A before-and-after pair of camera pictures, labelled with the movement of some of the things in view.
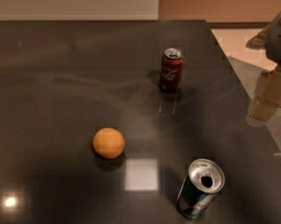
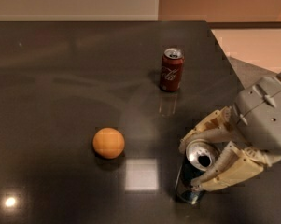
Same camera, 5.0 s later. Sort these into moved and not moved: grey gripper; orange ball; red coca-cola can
Moved: grey gripper
Not moved: red coca-cola can; orange ball
